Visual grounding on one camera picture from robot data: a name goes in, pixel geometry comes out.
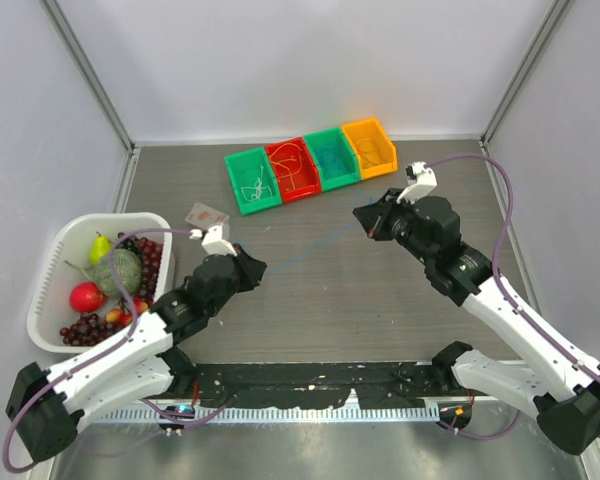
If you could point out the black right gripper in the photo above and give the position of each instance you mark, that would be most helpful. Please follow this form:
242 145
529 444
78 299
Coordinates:
375 217

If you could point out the green pear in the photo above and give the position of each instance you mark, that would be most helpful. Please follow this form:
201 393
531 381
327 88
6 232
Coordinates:
100 247

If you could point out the orange bin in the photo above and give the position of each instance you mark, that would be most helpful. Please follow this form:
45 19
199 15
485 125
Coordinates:
376 154

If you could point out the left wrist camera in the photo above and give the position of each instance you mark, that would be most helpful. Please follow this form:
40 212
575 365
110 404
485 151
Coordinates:
214 240

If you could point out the white cable duct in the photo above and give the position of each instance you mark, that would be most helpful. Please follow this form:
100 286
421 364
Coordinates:
350 412

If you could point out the small peach fruit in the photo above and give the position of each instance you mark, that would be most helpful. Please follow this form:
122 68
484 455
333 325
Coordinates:
121 314

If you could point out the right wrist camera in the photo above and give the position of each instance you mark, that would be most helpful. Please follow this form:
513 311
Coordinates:
421 181

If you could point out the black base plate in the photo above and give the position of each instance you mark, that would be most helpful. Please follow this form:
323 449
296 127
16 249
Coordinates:
317 386

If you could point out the green melon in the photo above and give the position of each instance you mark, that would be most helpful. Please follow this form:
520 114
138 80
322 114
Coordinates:
125 263

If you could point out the red grape bunch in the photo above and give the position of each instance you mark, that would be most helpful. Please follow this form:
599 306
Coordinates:
89 330

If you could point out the red apple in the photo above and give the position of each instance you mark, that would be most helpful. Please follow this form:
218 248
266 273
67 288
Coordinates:
86 298

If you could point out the white plastic basket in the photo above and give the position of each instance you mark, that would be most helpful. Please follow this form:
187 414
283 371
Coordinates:
50 309

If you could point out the green bin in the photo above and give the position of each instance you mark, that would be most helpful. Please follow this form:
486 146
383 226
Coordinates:
253 181
334 158

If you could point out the right green bin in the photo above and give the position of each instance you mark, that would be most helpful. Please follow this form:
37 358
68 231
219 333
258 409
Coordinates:
334 158

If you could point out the dark grape bunch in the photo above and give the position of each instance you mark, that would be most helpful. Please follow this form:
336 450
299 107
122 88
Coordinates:
149 254

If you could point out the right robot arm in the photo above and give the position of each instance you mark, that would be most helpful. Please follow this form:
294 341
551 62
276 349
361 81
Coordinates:
559 384

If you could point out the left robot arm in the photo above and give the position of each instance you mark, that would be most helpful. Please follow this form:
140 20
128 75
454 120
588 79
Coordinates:
49 407

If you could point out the red bin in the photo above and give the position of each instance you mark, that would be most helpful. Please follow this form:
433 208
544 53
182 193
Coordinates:
295 171

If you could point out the left green bin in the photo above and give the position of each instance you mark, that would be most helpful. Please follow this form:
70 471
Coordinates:
253 181

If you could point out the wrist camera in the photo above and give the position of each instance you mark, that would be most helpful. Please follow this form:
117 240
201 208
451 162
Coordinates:
214 240
421 181

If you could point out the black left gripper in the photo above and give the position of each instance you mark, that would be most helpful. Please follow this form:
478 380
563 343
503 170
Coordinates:
250 267

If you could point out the small card box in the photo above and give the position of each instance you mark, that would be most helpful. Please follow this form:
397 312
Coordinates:
202 216

